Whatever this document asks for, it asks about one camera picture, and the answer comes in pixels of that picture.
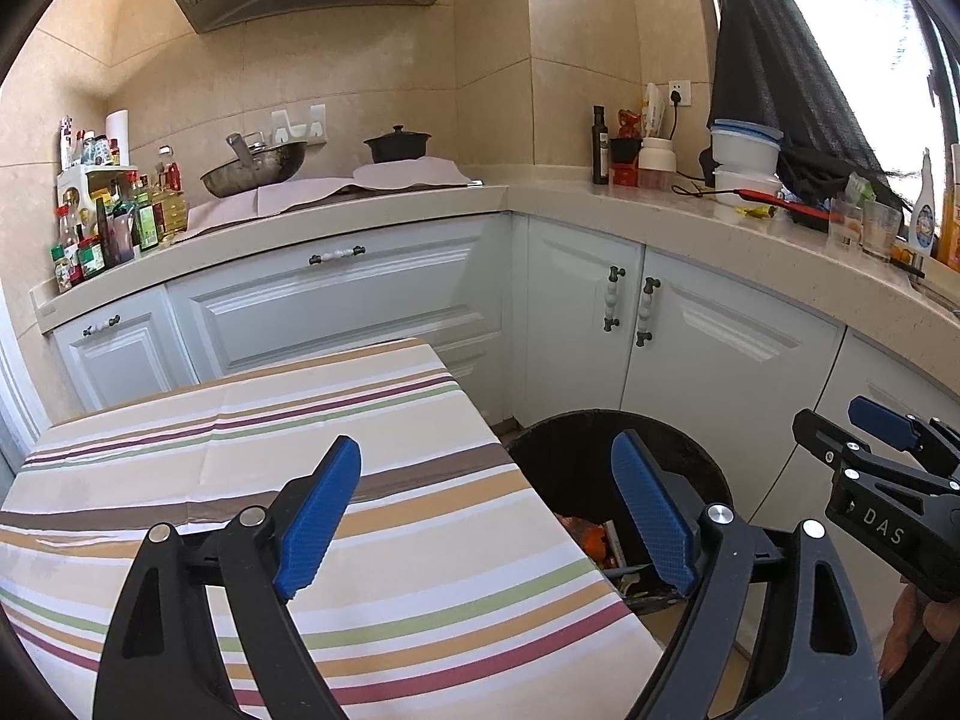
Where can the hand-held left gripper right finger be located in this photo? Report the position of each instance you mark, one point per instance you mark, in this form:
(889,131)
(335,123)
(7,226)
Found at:
(652,517)

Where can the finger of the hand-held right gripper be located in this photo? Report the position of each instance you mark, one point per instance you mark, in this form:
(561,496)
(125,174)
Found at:
(881,420)
(817,431)

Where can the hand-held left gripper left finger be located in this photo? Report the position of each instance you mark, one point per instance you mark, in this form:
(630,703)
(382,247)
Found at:
(319,517)

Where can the large white toothpaste tube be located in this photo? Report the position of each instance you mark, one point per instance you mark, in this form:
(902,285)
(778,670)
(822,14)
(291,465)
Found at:
(613,544)

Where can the orange plastic bag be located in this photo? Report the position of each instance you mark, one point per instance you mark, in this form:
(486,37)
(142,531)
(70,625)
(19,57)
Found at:
(592,540)

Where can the black waste bin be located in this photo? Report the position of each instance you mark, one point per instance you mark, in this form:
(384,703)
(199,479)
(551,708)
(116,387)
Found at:
(570,457)

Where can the person's right hand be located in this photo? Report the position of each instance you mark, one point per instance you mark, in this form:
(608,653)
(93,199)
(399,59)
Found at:
(907,630)

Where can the striped tablecloth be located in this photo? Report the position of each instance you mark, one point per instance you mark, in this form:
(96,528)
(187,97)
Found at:
(450,502)

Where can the clear glass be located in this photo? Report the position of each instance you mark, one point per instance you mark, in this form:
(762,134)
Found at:
(881,232)
(844,229)

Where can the white kitchen cabinet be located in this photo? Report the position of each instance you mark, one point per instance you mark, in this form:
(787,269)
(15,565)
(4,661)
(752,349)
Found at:
(337,315)

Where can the orange bottle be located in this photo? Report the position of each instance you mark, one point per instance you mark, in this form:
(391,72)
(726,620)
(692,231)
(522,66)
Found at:
(951,225)

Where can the yellow green wrapper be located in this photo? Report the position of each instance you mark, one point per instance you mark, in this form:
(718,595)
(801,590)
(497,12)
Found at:
(756,211)

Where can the green packet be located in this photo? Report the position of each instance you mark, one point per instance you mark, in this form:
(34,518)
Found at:
(861,186)

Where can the white plastic container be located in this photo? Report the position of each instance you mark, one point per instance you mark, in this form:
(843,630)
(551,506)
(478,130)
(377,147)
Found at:
(742,184)

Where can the white container blue lid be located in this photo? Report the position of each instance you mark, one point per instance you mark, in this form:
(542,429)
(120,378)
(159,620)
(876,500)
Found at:
(742,154)

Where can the white jar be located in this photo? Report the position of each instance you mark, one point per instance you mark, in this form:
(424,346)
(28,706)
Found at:
(658,161)

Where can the white stove cloth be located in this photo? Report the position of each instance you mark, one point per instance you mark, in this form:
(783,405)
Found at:
(409,174)
(300,199)

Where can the black red grinder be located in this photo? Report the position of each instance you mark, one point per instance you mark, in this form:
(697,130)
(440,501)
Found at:
(624,165)

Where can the group of condiment bottles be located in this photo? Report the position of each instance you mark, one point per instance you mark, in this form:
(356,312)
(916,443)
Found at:
(146,221)

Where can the metal wok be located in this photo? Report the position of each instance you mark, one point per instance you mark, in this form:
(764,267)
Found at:
(255,172)

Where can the dark olive oil bottle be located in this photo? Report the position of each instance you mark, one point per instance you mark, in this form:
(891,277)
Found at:
(600,154)

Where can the dark curtain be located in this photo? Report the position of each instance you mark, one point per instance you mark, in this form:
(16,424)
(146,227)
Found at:
(780,75)

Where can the white bag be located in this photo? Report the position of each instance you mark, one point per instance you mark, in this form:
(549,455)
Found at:
(654,112)

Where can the red packet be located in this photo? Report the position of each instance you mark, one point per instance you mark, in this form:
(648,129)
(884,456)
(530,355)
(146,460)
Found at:
(630,124)

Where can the window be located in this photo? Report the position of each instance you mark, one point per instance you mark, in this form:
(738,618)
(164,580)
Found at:
(862,52)

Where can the black lidded pot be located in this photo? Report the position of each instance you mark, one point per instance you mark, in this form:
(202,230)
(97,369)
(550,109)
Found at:
(397,146)

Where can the white spice rack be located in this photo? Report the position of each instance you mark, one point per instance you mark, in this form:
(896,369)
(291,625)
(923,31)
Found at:
(75,184)

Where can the paper towel roll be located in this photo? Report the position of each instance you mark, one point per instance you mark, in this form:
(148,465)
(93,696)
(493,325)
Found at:
(117,136)

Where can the white door frame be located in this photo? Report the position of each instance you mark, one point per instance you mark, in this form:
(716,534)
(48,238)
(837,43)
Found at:
(15,405)

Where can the white wall socket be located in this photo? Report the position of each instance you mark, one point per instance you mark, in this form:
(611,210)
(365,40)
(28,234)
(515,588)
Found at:
(679,92)

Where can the white wall hook rack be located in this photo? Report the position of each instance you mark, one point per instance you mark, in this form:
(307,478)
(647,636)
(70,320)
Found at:
(300,124)

